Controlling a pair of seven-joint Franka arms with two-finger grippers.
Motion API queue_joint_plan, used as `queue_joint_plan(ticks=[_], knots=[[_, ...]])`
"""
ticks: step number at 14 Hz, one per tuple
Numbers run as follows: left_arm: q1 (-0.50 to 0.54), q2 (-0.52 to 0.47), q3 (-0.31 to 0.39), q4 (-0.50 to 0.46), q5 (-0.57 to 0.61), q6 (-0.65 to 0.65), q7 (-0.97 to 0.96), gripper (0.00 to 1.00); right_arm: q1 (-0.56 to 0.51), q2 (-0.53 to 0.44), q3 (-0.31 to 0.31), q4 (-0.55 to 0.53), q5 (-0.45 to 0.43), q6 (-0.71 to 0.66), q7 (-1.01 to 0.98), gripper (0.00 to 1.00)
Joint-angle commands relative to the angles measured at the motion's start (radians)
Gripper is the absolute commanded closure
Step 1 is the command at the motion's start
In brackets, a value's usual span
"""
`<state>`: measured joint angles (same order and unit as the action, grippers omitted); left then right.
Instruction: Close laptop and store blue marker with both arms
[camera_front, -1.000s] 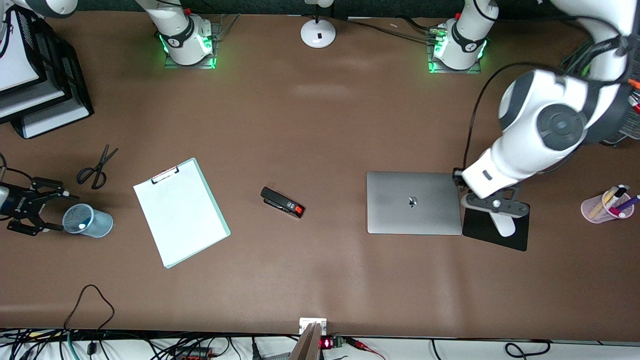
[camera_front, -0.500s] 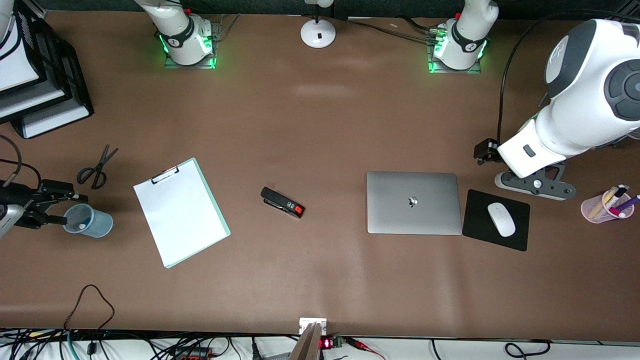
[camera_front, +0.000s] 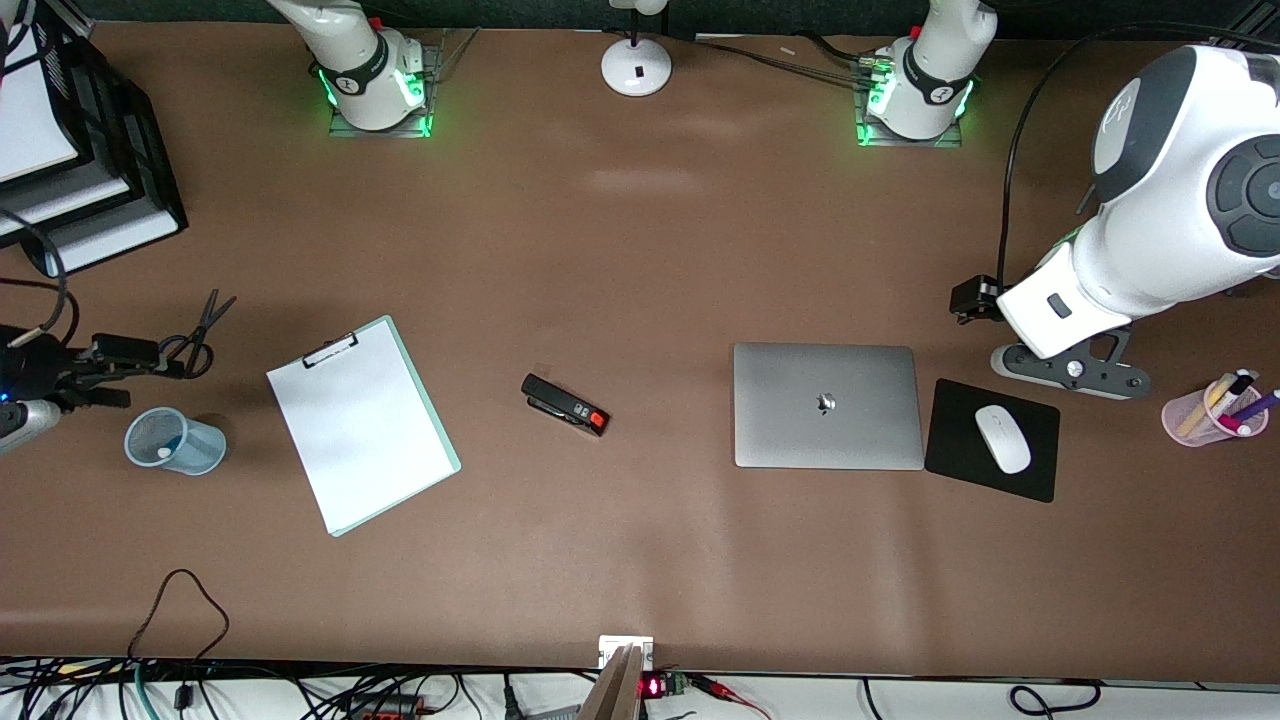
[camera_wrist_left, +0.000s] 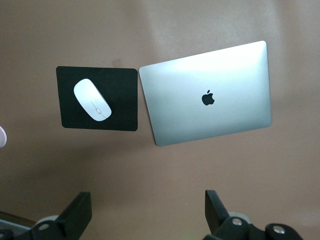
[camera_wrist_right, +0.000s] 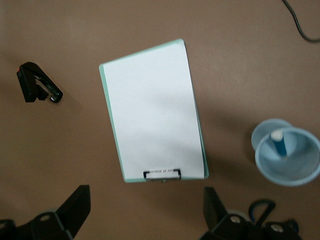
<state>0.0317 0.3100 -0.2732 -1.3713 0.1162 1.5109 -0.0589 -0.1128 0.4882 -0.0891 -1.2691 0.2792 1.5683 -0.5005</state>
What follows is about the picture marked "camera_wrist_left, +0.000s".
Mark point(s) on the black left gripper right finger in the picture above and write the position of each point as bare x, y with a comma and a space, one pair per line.
217, 215

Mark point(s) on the white computer mouse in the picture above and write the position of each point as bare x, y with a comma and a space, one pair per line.
90, 100

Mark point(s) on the pink translucent pen cup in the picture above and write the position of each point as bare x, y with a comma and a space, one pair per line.
2, 137

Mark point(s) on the silver laptop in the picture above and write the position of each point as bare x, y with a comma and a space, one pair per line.
225, 75

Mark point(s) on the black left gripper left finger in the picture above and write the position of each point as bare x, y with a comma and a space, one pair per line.
75, 215

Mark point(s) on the black mouse pad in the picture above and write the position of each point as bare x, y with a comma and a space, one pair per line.
120, 82

